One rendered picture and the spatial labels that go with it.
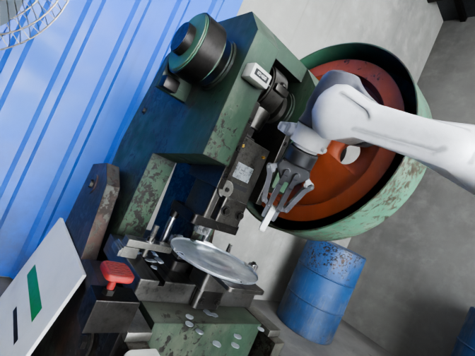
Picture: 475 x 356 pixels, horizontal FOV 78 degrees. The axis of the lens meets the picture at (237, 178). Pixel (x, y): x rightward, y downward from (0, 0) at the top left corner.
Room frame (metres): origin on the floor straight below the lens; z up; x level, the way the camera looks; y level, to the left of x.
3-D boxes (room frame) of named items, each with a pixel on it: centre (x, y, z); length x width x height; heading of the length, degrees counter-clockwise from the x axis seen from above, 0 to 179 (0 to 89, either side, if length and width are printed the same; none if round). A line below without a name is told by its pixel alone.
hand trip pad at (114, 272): (0.62, 0.15, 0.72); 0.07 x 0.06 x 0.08; 40
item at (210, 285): (0.87, -0.07, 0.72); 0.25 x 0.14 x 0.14; 40
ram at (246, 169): (0.97, 0.02, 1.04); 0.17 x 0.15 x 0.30; 40
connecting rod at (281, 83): (1.00, 0.04, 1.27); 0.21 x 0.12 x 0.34; 40
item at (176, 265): (1.01, 0.05, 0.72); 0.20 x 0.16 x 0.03; 130
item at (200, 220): (1.01, 0.05, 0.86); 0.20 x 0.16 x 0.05; 130
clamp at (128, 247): (0.90, 0.17, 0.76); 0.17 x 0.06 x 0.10; 130
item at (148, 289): (1.00, 0.04, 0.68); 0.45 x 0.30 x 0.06; 130
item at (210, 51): (0.86, 0.25, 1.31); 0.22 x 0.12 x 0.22; 40
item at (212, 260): (0.91, -0.04, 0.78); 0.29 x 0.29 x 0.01
